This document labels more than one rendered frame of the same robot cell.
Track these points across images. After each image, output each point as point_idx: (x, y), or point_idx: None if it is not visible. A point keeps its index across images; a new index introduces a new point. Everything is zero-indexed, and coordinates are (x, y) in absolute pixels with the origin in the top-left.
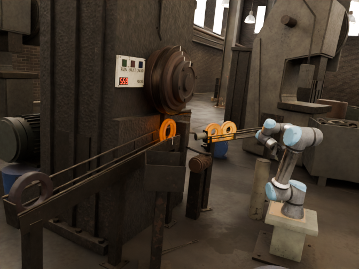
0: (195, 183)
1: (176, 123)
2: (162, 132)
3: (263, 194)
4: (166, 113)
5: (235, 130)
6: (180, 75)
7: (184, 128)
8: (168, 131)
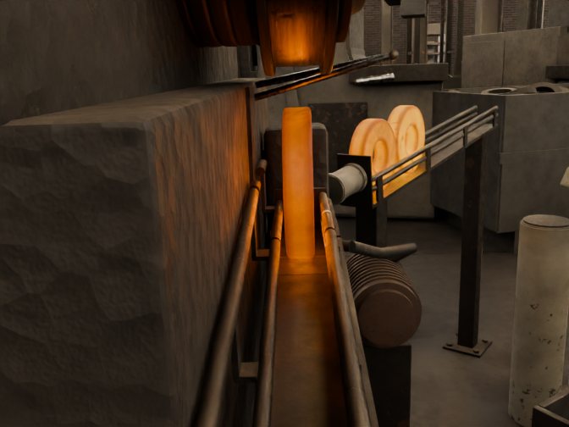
0: (388, 390)
1: (267, 139)
2: (304, 191)
3: (565, 335)
4: (251, 87)
5: (422, 137)
6: None
7: (320, 158)
8: (264, 187)
